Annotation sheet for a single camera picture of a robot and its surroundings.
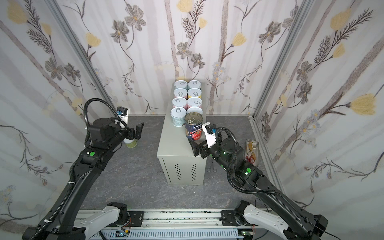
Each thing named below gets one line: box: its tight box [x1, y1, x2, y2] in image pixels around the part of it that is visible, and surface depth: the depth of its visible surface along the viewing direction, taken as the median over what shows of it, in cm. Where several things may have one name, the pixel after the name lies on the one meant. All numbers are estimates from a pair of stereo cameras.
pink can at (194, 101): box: [187, 96, 202, 107], surface depth 73 cm
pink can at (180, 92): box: [173, 88, 188, 99], surface depth 78 cm
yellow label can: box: [187, 88, 202, 99], surface depth 78 cm
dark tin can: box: [184, 112, 203, 141], surface depth 60 cm
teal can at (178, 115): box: [170, 106, 187, 128], surface depth 69 cm
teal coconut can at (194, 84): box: [187, 80, 202, 90], surface depth 83 cm
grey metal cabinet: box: [156, 83, 207, 185], surface depth 69 cm
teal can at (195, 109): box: [186, 106, 203, 116], surface depth 70 cm
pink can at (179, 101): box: [171, 97, 187, 107], surface depth 73 cm
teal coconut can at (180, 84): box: [174, 80, 188, 90], surface depth 83 cm
